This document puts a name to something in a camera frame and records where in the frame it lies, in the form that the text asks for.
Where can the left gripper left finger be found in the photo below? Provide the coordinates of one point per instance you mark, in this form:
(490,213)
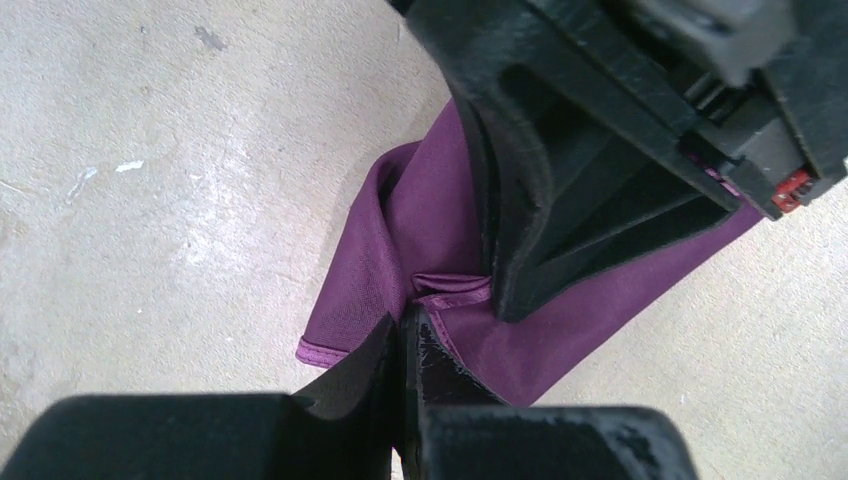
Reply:
(337,427)

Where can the purple cloth napkin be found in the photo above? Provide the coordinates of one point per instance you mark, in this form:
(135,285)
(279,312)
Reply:
(412,239)

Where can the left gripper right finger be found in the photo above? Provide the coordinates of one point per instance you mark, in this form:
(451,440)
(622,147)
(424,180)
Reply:
(454,427)

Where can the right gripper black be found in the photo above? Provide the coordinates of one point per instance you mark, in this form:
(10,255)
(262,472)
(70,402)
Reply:
(579,116)

